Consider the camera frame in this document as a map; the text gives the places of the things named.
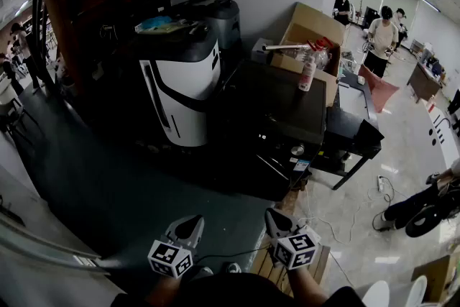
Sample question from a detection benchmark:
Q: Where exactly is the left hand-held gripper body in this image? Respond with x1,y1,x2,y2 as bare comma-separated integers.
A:
147,234,198,280

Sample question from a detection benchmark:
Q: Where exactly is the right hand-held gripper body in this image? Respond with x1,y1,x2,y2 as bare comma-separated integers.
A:
267,226,321,271

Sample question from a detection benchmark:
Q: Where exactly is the black cabinet appliance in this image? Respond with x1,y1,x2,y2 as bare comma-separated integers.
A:
211,60,328,202

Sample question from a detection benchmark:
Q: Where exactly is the person's right forearm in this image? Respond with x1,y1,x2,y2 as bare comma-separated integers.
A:
286,264,330,305

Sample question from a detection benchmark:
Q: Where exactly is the person's left forearm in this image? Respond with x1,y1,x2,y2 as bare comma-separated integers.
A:
145,273,181,307

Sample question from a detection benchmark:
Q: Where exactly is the wooden slatted platform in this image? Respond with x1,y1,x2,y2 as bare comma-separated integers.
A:
250,244,331,296

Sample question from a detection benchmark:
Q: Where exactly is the person's left shoe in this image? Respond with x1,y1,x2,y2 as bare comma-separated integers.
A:
195,265,215,280

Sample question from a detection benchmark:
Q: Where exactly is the dark green carpet platform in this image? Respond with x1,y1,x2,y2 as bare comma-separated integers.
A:
14,82,281,274

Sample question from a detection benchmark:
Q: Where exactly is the person's black clothing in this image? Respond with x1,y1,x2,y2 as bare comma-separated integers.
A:
111,271,364,307

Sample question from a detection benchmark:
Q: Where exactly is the white rounded toilet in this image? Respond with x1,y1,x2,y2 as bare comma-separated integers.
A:
362,280,391,307

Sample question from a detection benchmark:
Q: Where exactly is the black table with sink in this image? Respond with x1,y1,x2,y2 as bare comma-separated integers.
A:
310,71,385,191

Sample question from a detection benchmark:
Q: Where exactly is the black angular panel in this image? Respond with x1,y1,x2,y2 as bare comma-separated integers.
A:
354,118,385,151

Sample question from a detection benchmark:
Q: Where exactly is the white open toilet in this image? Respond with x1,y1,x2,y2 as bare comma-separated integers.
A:
405,275,428,307

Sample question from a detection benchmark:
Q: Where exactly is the black round seat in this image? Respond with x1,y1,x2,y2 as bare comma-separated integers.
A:
405,203,449,238

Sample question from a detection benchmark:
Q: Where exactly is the brown cardboard box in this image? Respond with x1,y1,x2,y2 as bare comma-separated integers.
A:
411,254,458,303

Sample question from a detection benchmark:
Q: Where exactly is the white and black robot appliance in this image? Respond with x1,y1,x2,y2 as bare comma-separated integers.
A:
118,19,222,148

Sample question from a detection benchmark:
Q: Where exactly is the white and pink bottle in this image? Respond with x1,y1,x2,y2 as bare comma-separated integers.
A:
298,53,318,93

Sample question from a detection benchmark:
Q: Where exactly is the small grey box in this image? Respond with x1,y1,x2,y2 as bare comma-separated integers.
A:
251,37,278,64

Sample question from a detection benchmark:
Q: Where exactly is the clear jug with red cap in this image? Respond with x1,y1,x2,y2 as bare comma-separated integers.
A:
283,37,334,70

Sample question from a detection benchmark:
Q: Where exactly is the white counter with black marks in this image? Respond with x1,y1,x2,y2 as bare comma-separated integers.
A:
423,106,460,172

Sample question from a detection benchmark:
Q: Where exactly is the silver metal tube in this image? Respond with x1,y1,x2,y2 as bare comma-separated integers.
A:
262,42,310,52

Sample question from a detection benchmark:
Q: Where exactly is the brown wooden desk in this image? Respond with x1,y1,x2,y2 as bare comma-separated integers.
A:
407,60,443,104

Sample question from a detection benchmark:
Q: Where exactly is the open cardboard box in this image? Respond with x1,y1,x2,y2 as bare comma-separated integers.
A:
270,2,346,107

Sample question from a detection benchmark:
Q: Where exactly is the dark grey robot appliance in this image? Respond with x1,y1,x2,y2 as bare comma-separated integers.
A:
172,0,242,51

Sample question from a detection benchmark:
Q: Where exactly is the blue cloth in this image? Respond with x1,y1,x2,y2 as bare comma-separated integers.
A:
136,15,174,34

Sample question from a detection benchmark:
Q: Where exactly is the black cabinet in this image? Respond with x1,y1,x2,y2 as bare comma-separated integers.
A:
362,6,380,28

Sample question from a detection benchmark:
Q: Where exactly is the black cable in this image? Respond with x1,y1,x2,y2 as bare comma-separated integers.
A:
193,244,271,264

